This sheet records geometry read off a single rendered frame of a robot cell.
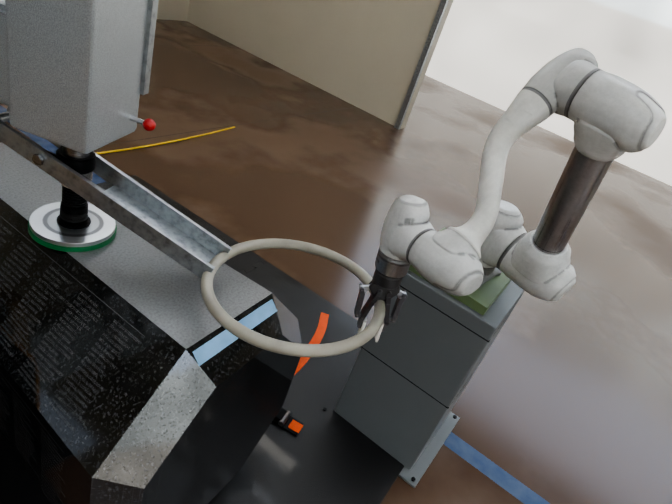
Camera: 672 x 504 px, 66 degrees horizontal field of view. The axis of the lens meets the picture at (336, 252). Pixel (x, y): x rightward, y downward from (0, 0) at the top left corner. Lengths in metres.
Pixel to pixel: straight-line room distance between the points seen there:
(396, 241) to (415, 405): 0.98
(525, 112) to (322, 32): 5.58
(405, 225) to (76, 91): 0.79
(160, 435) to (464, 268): 0.79
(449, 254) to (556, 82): 0.52
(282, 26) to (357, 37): 1.12
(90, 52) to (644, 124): 1.21
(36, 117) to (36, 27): 0.20
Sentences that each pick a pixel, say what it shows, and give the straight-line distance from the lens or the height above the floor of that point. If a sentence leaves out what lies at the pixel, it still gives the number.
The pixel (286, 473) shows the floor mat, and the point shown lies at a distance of 2.10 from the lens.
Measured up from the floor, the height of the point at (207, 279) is 0.91.
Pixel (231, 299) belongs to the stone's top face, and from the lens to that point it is 1.43.
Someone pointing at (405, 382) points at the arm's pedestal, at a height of 0.38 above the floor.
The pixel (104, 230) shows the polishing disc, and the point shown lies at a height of 0.85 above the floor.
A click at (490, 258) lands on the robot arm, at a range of 1.83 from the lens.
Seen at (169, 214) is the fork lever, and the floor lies 0.95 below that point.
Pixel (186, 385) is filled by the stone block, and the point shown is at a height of 0.75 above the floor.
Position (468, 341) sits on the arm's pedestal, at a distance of 1.86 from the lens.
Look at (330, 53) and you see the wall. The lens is 6.78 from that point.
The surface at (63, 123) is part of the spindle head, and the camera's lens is 1.34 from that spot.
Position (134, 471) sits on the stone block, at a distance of 1.35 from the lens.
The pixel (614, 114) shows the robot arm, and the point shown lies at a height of 1.56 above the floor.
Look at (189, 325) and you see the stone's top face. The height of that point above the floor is 0.82.
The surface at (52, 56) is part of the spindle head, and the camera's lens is 1.31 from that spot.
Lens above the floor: 1.72
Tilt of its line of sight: 31 degrees down
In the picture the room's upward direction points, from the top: 20 degrees clockwise
